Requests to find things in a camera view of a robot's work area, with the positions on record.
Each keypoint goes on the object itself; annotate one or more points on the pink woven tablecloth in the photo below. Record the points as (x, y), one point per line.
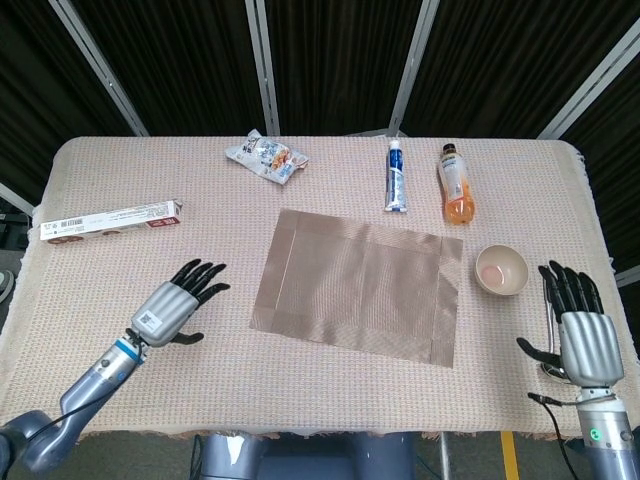
(310, 395)

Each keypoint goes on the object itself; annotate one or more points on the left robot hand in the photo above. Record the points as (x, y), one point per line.
(160, 315)

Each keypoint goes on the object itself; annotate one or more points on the brown woven placemat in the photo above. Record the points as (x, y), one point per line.
(355, 290)

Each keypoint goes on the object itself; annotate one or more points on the orange drink bottle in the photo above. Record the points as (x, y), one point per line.
(455, 185)

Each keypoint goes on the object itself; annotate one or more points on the blue white toothpaste tube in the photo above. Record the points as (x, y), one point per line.
(395, 180)

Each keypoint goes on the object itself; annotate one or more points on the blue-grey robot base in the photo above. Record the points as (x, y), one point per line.
(230, 457)

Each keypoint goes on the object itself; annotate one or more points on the black pleated curtain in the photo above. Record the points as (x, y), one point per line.
(340, 60)

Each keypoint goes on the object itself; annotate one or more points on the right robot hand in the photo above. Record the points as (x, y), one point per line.
(592, 350)

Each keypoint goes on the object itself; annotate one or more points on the white snack bag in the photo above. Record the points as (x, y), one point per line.
(267, 157)

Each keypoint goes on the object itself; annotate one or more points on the long white red box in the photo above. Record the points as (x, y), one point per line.
(110, 220)

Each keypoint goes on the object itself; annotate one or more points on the beige bowl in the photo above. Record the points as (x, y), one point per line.
(502, 270)

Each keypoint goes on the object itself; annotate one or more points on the metal table leg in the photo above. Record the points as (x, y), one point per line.
(444, 460)

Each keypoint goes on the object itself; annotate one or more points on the white frame post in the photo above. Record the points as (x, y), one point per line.
(629, 277)
(101, 70)
(263, 70)
(590, 87)
(412, 70)
(15, 196)

